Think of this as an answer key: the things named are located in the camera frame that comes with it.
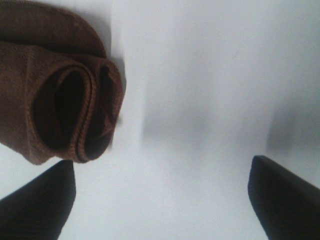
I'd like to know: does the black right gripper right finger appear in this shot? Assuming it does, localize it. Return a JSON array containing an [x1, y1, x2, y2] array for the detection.
[[247, 155, 320, 240]]

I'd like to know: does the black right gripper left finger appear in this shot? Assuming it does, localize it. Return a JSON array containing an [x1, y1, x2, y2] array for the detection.
[[0, 160, 76, 240]]

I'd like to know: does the brown towel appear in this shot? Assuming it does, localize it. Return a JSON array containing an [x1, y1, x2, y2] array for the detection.
[[0, 0, 124, 165]]

